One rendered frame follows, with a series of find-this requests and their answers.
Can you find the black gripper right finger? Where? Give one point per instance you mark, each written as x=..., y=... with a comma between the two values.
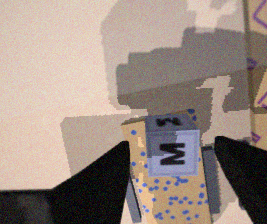
x=245, y=167

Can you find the tan u-shaped wall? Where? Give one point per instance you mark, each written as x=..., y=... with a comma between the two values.
x=57, y=53

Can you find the orange strip with pink zigzag pattern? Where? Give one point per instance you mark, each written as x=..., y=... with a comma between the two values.
x=257, y=82

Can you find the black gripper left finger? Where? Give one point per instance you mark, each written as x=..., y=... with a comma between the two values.
x=95, y=195

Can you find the tan strip with blue dots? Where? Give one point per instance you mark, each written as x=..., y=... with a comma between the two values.
x=166, y=200

